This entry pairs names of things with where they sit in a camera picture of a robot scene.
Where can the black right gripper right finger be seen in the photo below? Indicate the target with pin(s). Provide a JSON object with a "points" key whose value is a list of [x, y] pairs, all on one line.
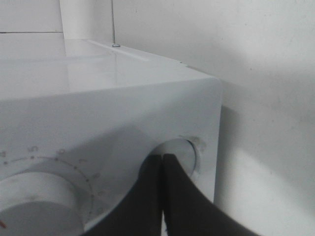
{"points": [[187, 211]]}

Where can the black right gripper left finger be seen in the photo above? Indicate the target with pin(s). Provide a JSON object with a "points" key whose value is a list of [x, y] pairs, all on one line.
{"points": [[139, 213]]}

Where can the lower white timer knob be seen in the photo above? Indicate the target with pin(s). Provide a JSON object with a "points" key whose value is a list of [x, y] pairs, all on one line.
{"points": [[39, 204]]}

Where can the round white door release button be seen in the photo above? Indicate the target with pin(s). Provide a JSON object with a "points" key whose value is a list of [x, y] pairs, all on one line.
{"points": [[182, 149]]}

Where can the white microwave oven body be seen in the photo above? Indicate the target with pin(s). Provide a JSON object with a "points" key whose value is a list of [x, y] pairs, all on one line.
{"points": [[91, 113]]}

